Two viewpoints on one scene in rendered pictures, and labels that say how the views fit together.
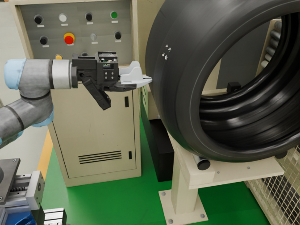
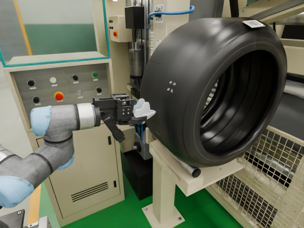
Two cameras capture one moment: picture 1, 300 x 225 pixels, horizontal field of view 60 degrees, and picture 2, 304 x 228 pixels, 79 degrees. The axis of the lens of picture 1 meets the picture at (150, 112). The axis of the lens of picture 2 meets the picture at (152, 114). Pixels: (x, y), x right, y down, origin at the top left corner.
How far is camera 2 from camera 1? 0.21 m
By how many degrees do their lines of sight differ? 18
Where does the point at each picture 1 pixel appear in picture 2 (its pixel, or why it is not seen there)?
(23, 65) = (50, 111)
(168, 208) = (153, 220)
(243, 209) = (206, 204)
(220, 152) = (211, 159)
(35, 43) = (28, 102)
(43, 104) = (68, 146)
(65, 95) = not seen: hidden behind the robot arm
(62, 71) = (87, 112)
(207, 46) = (205, 77)
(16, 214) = not seen: outside the picture
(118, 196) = (110, 221)
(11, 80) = (40, 126)
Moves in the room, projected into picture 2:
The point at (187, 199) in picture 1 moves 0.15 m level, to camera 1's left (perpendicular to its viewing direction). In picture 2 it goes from (167, 208) to (149, 213)
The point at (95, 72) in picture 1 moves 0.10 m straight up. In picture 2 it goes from (114, 111) to (111, 78)
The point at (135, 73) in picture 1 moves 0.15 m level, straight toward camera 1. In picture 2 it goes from (145, 107) to (164, 130)
